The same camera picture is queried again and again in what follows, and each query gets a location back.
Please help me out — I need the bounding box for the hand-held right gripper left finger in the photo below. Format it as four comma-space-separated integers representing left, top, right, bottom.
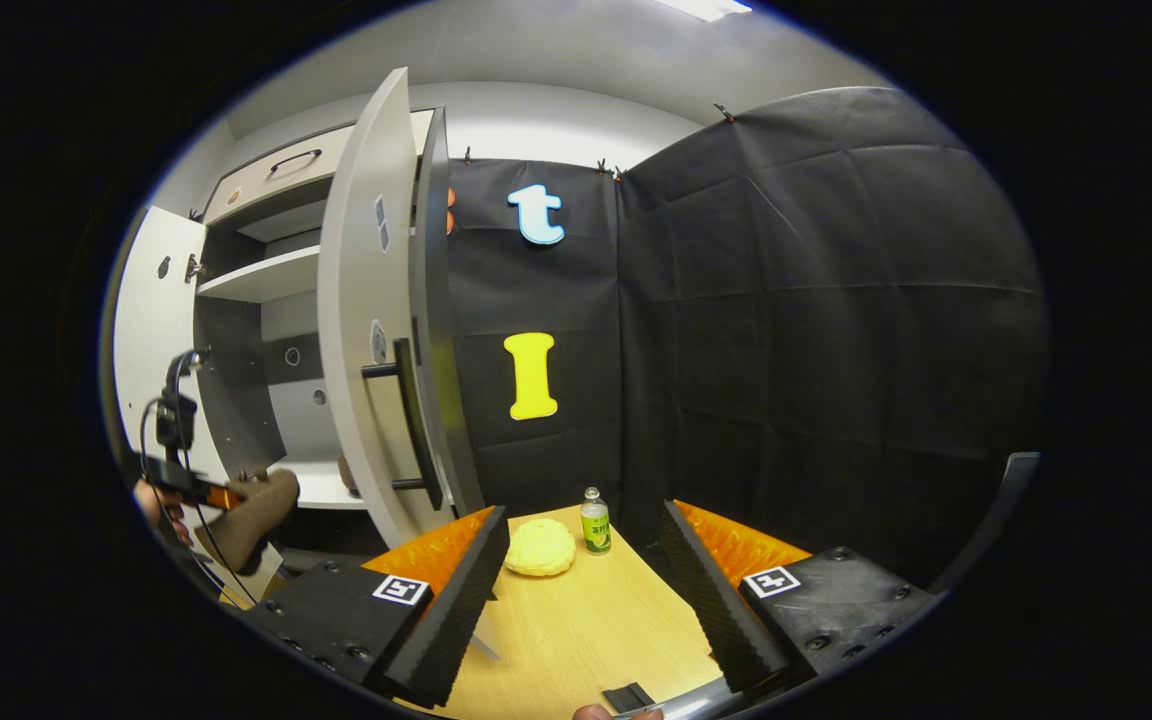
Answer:
246, 505, 512, 709

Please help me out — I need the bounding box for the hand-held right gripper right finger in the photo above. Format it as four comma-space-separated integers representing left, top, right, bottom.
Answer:
660, 499, 940, 701

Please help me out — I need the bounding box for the grey cabinet door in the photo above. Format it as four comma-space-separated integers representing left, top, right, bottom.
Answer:
113, 205, 209, 471
318, 67, 457, 549

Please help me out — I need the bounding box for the grey shoe cabinet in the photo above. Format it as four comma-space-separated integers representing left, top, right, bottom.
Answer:
191, 107, 485, 561

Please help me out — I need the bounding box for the green label drink bottle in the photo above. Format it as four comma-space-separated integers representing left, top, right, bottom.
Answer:
581, 487, 612, 556

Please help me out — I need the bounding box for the black backdrop cloth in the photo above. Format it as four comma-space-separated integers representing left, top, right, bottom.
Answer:
446, 87, 1052, 591

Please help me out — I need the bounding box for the long ceiling light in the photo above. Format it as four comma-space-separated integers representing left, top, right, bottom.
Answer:
651, 0, 754, 23

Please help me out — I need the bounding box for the black cable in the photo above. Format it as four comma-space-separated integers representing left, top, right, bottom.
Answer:
139, 398, 259, 606

